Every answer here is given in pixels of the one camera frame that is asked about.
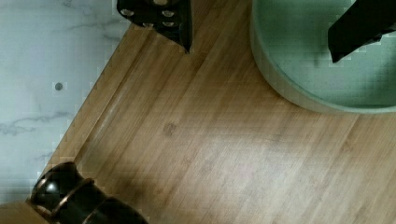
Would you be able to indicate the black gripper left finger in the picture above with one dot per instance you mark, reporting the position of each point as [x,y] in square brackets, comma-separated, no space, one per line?
[170,18]

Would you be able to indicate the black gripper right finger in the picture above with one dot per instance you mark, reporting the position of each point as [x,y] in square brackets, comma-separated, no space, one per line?
[364,23]

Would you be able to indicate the pale green cup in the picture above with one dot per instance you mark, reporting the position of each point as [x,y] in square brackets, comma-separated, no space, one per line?
[289,42]

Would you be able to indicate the large bamboo cutting board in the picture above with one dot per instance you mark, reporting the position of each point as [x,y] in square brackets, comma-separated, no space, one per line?
[200,137]

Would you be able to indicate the black pepper grinder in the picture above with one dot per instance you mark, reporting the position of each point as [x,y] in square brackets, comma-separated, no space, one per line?
[63,196]

